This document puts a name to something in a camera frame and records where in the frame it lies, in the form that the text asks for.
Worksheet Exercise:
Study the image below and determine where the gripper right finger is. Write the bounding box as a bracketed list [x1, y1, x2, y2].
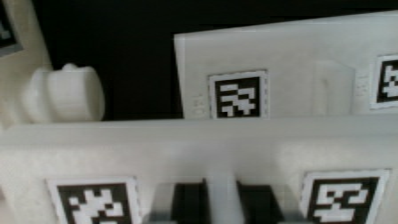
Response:
[236, 182, 286, 224]

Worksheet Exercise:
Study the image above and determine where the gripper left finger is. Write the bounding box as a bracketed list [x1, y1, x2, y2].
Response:
[147, 179, 211, 224]

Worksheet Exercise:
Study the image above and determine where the white cabinet body box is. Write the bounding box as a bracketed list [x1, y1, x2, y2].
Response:
[0, 0, 398, 224]

